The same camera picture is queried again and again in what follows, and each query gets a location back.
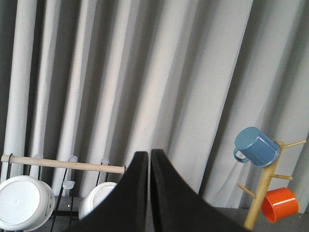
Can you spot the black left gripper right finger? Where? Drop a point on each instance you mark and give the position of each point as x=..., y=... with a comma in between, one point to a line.
x=176, y=207

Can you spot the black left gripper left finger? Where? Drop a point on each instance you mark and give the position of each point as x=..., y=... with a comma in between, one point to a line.
x=124, y=209

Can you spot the white ribbed mug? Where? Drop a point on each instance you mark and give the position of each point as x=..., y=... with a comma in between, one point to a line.
x=95, y=197

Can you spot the wooden mug tree stand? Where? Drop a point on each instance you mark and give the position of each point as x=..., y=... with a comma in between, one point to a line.
x=265, y=180

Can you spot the blue enamel mug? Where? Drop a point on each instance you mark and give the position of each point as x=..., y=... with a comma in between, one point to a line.
x=254, y=146

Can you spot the white smiley mug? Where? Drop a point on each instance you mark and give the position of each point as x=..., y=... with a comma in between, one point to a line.
x=25, y=203

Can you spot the orange mug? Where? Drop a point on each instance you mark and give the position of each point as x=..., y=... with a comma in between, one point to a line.
x=278, y=204

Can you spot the grey pleated curtain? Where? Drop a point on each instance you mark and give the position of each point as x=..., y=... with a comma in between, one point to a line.
x=102, y=79

